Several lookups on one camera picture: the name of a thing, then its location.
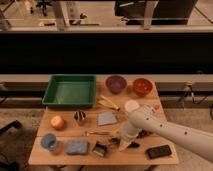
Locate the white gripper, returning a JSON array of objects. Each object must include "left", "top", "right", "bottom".
[{"left": 118, "top": 120, "right": 141, "bottom": 151}]

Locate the black handled brush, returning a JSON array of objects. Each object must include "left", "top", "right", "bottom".
[{"left": 92, "top": 138, "right": 140, "bottom": 157}]

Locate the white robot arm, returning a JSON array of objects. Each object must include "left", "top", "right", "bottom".
[{"left": 120, "top": 105, "right": 213, "bottom": 163}]

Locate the green plastic tray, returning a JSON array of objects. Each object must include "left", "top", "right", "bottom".
[{"left": 42, "top": 75, "right": 96, "bottom": 108}]

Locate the dark grape bunch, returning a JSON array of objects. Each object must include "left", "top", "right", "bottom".
[{"left": 137, "top": 130, "right": 152, "bottom": 138}]

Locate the light blue cloth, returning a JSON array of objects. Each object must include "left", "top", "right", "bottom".
[{"left": 98, "top": 112, "right": 117, "bottom": 126}]

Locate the black rectangular phone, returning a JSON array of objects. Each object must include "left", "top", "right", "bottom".
[{"left": 146, "top": 145, "right": 172, "bottom": 159}]

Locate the white lidded cup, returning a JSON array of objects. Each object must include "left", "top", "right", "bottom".
[{"left": 124, "top": 100, "right": 140, "bottom": 112}]

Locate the blue sponge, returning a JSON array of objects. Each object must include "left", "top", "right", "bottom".
[{"left": 66, "top": 140, "right": 89, "bottom": 155}]

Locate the yellow banana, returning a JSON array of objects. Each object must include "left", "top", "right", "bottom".
[{"left": 98, "top": 95, "right": 120, "bottom": 111}]

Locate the orange carrot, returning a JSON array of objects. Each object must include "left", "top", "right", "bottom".
[{"left": 154, "top": 104, "right": 160, "bottom": 110}]

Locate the small metal cup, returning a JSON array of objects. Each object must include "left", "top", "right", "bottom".
[{"left": 74, "top": 110, "right": 86, "bottom": 126}]

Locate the wooden table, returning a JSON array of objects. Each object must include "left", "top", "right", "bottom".
[{"left": 29, "top": 79, "right": 179, "bottom": 166}]

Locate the purple bowl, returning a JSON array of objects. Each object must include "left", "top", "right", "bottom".
[{"left": 105, "top": 75, "right": 127, "bottom": 94}]

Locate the red bowl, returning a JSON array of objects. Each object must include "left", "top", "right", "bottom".
[{"left": 132, "top": 78, "right": 153, "bottom": 96}]

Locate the orange apple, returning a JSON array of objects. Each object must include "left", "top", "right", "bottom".
[{"left": 50, "top": 116, "right": 65, "bottom": 130}]

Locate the blue plastic cup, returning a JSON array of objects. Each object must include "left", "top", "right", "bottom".
[{"left": 40, "top": 133, "right": 57, "bottom": 151}]

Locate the black office chair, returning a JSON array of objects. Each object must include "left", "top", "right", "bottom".
[{"left": 0, "top": 119, "right": 23, "bottom": 171}]

